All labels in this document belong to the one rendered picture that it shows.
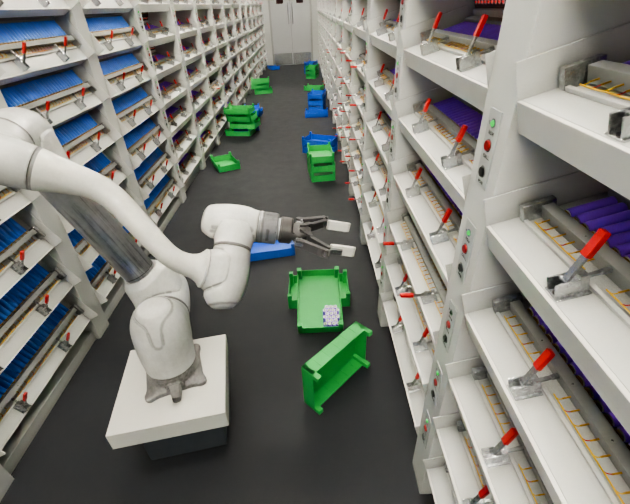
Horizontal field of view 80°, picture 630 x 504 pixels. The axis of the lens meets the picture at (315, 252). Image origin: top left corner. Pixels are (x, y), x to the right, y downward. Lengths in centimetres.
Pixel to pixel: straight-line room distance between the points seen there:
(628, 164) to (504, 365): 38
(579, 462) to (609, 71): 48
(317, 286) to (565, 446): 137
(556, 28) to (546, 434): 53
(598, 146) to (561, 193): 24
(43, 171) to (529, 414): 103
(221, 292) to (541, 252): 70
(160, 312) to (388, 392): 88
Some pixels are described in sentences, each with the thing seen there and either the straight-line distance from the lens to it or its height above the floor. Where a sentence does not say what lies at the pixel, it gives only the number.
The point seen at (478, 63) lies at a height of 113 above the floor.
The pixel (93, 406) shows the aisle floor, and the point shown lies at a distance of 175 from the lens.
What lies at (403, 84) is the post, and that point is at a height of 102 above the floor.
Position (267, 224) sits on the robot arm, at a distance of 103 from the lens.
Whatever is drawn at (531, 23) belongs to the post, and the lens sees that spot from 61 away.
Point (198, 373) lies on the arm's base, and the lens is 129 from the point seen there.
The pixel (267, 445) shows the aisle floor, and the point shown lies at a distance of 143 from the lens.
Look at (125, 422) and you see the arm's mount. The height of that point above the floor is 26.
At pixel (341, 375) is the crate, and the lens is 157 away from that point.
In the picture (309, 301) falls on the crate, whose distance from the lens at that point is 179.
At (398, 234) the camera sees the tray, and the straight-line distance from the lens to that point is 137.
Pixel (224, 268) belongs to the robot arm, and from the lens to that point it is 98.
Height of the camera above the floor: 124
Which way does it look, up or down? 33 degrees down
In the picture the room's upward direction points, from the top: 3 degrees counter-clockwise
